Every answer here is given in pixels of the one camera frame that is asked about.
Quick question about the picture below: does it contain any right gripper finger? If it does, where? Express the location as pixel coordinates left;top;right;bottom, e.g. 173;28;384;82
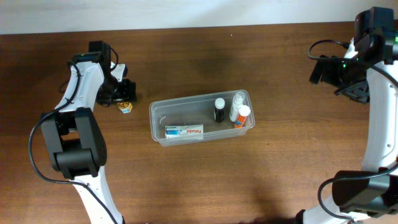
335;79;370;103
309;61;323;84

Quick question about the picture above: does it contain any small gold-lid balm jar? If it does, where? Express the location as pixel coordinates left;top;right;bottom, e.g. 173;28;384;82
117;102;132;114

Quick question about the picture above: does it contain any clear plastic container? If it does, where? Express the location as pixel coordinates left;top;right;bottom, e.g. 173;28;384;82
149;90;256;146

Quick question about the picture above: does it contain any orange tube white cap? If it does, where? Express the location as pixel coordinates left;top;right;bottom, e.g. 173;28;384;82
234;105;251;128

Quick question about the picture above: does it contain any white spray bottle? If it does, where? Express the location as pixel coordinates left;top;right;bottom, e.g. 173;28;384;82
229;91;246;122

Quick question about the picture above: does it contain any white Panadol box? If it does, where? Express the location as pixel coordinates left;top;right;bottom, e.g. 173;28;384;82
165;124;204;139

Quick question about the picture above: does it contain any dark bottle white cap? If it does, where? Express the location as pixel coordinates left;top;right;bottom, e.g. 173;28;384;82
214;98;225;123

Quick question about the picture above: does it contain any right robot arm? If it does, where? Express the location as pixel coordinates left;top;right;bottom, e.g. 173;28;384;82
295;7;397;223

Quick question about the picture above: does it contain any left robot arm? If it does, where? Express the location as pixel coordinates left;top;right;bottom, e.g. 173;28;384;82
31;40;137;223

